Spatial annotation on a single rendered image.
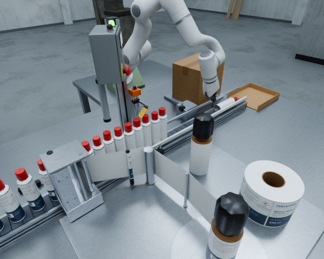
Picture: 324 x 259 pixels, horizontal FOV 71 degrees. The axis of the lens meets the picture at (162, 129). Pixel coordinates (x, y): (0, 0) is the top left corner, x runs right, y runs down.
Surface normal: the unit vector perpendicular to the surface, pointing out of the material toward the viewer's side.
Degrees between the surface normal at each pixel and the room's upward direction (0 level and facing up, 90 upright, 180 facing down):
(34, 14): 90
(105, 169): 90
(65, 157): 0
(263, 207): 90
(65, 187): 90
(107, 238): 0
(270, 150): 0
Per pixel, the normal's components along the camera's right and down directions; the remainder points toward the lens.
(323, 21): -0.77, 0.38
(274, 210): -0.25, 0.56
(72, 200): 0.64, 0.44
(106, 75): 0.08, 0.58
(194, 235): -0.02, -0.82
